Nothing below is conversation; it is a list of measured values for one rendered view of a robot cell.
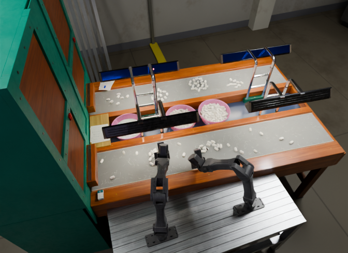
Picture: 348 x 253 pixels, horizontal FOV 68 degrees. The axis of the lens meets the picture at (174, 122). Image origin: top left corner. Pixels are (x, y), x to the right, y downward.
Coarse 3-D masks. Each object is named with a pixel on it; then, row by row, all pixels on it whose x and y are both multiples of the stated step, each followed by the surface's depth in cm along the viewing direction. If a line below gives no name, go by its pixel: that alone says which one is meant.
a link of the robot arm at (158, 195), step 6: (156, 192) 135; (162, 192) 135; (156, 198) 134; (162, 198) 134; (156, 204) 137; (162, 204) 137; (156, 210) 140; (162, 210) 140; (156, 216) 143; (162, 216) 142; (156, 222) 146; (162, 222) 145; (156, 228) 147; (162, 228) 147
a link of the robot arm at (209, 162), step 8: (208, 160) 160; (216, 160) 155; (224, 160) 151; (232, 160) 146; (240, 160) 147; (208, 168) 158; (216, 168) 155; (224, 168) 151; (232, 168) 142; (240, 168) 142; (240, 176) 144; (248, 176) 141
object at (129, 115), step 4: (120, 116) 212; (124, 116) 214; (128, 116) 215; (132, 116) 215; (136, 116) 213; (116, 120) 210; (120, 120) 213; (112, 124) 207; (116, 124) 211; (136, 136) 198; (120, 140) 206
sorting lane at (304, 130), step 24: (288, 120) 210; (312, 120) 210; (144, 144) 196; (168, 144) 196; (192, 144) 196; (240, 144) 195; (264, 144) 195; (288, 144) 194; (312, 144) 194; (120, 168) 183; (144, 168) 183; (168, 168) 182
